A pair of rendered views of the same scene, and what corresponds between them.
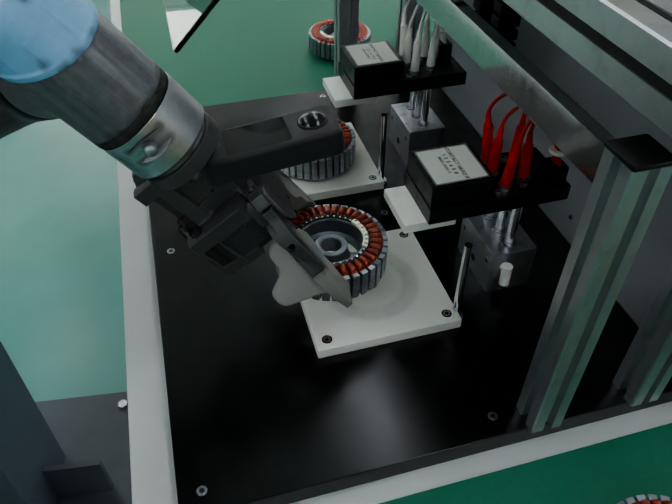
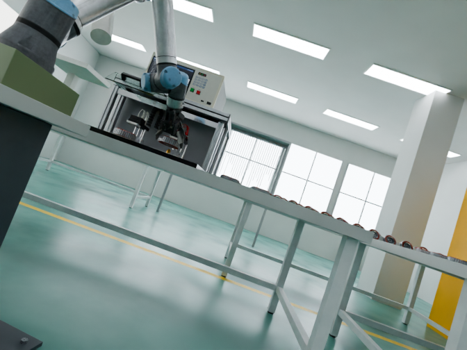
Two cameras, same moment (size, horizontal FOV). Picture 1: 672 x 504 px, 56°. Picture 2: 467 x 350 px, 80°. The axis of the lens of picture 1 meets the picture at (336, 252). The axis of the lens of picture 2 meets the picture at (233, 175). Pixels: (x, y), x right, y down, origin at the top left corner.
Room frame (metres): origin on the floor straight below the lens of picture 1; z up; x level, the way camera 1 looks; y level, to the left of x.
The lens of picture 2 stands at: (-0.29, 1.21, 0.68)
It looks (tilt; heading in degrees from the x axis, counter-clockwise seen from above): 5 degrees up; 288
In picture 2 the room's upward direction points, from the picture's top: 20 degrees clockwise
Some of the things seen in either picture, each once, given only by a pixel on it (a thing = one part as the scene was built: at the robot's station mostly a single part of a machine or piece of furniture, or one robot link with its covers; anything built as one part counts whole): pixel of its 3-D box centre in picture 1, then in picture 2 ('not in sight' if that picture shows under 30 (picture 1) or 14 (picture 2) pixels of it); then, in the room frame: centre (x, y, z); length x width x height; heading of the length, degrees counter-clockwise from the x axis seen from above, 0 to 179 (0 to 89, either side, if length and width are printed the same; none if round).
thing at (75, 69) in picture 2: not in sight; (65, 95); (1.62, -0.32, 0.98); 0.37 x 0.35 x 0.46; 16
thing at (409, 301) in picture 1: (368, 286); not in sight; (0.47, -0.03, 0.78); 0.15 x 0.15 x 0.01; 16
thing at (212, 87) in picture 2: not in sight; (188, 92); (0.66, -0.32, 1.22); 0.44 x 0.39 x 0.20; 16
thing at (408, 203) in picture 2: not in sight; (408, 196); (-1.56, -3.72, 1.65); 0.50 x 0.45 x 3.30; 106
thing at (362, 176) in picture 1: (313, 161); not in sight; (0.71, 0.03, 0.78); 0.15 x 0.15 x 0.01; 16
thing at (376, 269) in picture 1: (330, 250); (169, 142); (0.46, 0.00, 0.84); 0.11 x 0.11 x 0.04
